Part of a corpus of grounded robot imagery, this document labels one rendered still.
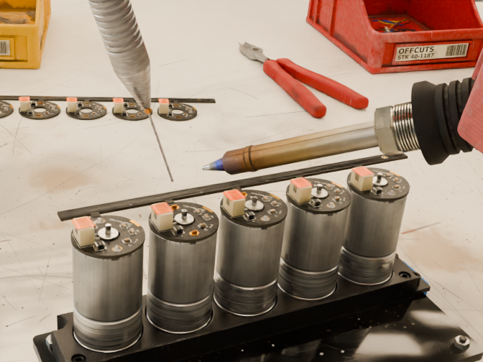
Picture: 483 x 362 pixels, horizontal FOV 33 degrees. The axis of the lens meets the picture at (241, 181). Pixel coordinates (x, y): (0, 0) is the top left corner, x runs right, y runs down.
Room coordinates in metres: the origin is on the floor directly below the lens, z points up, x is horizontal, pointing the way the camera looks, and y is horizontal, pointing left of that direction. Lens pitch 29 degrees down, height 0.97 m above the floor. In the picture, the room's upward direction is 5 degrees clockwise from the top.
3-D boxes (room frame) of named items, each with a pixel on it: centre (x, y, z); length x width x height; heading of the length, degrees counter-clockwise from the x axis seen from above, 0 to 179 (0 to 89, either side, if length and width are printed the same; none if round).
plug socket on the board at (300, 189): (0.27, -0.02, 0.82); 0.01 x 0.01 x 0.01; 29
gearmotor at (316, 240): (0.27, -0.03, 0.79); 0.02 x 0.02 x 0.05
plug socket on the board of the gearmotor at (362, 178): (0.28, -0.05, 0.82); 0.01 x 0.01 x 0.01; 29
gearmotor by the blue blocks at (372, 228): (0.29, -0.05, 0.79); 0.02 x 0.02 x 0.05
